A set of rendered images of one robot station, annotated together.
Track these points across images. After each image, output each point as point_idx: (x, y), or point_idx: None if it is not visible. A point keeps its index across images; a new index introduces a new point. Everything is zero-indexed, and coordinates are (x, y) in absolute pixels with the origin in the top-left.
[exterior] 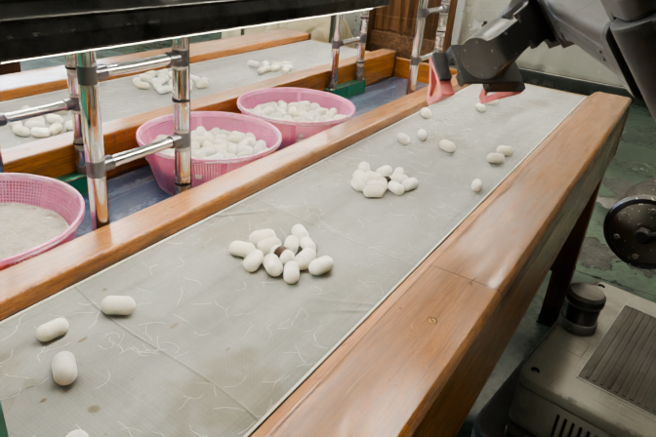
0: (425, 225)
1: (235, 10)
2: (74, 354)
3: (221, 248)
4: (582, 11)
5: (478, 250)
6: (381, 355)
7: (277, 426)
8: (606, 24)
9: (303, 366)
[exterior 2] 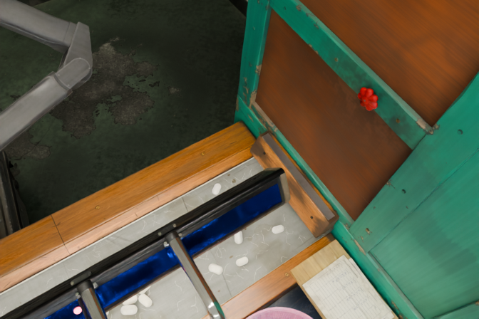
0: (18, 302)
1: (144, 236)
2: (234, 248)
3: (153, 313)
4: (15, 131)
5: (26, 248)
6: (131, 196)
7: (180, 183)
8: (68, 92)
9: (156, 214)
